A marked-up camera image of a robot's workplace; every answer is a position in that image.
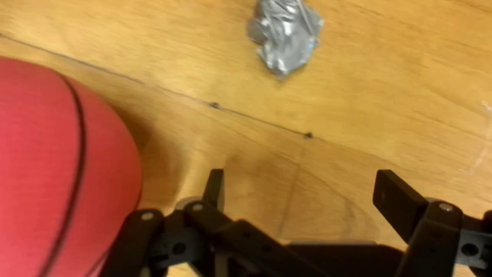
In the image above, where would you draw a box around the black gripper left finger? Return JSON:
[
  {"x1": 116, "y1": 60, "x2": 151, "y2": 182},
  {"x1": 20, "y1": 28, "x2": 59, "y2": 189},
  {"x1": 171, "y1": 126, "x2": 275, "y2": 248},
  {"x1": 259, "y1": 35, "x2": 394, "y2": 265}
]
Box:
[{"x1": 105, "y1": 168, "x2": 329, "y2": 277}]

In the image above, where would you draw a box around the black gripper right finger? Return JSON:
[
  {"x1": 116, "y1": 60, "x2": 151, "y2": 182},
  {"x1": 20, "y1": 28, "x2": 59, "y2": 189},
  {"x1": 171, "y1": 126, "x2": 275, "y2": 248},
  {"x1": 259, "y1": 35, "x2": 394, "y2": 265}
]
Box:
[{"x1": 372, "y1": 169, "x2": 492, "y2": 277}]

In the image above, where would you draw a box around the red rubber basketball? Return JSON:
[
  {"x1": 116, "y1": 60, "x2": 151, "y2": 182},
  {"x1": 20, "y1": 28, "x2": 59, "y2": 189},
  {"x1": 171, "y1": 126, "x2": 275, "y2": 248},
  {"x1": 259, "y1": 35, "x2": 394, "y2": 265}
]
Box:
[{"x1": 0, "y1": 57, "x2": 145, "y2": 277}]

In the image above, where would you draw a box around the crumpled silver foil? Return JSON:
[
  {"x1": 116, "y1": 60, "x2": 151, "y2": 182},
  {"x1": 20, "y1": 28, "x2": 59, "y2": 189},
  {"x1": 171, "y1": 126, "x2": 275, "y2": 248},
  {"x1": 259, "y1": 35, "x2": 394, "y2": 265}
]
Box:
[{"x1": 246, "y1": 0, "x2": 326, "y2": 78}]

